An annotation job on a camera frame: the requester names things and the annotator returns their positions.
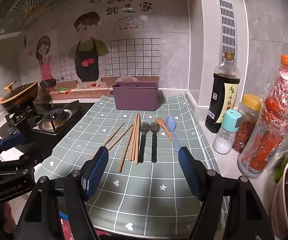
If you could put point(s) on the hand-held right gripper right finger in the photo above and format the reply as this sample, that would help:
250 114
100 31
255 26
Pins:
191 172

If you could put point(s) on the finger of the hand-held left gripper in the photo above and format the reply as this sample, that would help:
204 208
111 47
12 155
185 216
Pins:
10 140
26 160

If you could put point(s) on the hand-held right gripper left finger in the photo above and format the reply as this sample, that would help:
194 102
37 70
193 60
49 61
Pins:
96 167

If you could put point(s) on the blue plastic spoon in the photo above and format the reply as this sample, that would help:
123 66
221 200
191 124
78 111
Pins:
171 124

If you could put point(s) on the wooden spoon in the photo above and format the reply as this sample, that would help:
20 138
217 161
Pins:
160 122

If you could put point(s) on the purple plastic utensil holder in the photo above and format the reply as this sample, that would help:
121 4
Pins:
136 97

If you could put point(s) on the teal-lidded salt shaker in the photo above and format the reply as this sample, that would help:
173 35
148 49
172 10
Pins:
223 142

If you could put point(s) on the green checked table mat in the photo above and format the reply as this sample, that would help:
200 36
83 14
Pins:
144 192

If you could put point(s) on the black gas stove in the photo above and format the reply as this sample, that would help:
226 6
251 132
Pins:
66 110

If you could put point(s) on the yellow-lidded chili flake jar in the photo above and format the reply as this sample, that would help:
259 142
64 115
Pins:
246 125

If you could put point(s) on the dark soy sauce bottle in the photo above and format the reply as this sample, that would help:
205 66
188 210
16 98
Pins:
221 97

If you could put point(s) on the orange-capped plastic bottle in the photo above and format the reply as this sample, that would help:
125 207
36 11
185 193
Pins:
266 135

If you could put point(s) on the green leafy vegetable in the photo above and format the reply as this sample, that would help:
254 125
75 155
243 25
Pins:
281 170

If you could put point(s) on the small round dish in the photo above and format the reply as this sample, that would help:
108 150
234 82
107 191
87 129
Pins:
126 78

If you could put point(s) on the white plastic colander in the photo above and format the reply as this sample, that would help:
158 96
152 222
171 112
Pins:
280 205

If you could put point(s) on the range hood with fan pattern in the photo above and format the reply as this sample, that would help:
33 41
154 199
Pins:
34 0

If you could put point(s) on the white vent grille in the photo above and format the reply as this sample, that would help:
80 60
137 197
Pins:
226 25

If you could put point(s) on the cartoon couple wall poster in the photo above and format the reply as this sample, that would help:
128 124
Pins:
124 55

